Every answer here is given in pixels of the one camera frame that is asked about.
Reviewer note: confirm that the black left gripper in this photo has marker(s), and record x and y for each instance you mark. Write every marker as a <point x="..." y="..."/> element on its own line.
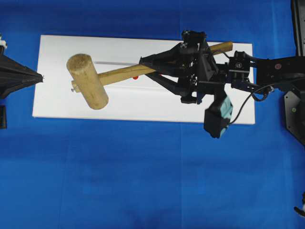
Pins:
<point x="13" y="77"/>

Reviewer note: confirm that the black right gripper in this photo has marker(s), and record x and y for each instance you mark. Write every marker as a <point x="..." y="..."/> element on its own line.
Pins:
<point x="204" y="74"/>

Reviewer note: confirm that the wooden mallet hammer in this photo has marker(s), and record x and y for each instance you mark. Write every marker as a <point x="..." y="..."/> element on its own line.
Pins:
<point x="91" y="84"/>

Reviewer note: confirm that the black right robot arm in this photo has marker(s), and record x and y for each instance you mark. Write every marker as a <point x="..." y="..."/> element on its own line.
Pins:
<point x="260" y="76"/>

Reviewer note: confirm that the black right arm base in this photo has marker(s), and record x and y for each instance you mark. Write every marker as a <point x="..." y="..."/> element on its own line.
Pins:
<point x="294" y="100"/>

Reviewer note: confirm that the white block with red marks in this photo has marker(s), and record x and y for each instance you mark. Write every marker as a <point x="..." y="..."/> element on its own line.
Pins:
<point x="142" y="83"/>

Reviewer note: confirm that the large white foam board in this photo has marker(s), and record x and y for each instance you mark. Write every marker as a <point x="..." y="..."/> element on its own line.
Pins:
<point x="54" y="97"/>

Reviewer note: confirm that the blue table cloth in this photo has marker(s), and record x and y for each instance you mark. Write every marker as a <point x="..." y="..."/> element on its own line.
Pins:
<point x="98" y="174"/>

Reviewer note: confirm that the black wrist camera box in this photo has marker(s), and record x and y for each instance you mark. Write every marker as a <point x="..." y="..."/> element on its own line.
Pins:
<point x="218" y="115"/>

